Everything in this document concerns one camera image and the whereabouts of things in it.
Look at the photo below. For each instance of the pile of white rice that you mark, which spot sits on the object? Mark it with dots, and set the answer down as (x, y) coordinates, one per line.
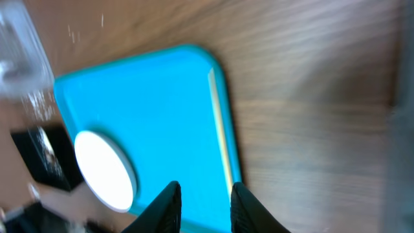
(47, 155)

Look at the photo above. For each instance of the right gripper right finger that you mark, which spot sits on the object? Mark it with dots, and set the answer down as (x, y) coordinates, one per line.
(248, 215)

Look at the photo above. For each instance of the clear plastic bin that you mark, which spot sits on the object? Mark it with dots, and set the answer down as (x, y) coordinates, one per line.
(25, 67)

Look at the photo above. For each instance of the wooden chopstick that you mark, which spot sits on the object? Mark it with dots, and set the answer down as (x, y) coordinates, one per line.
(221, 137)

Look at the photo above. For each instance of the black tray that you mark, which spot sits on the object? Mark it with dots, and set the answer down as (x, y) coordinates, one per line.
(28, 147)

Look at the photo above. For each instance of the teal serving tray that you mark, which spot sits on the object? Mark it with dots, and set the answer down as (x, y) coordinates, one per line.
(157, 108)

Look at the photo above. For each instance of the large white plate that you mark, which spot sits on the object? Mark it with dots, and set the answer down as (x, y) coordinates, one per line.
(106, 170)

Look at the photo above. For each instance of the grey dishwasher rack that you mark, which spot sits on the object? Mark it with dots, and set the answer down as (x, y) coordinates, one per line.
(399, 211)

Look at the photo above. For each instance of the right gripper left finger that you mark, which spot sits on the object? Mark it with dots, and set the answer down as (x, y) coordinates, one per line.
(163, 215)

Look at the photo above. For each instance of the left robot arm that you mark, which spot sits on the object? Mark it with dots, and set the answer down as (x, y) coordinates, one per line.
(37, 218)

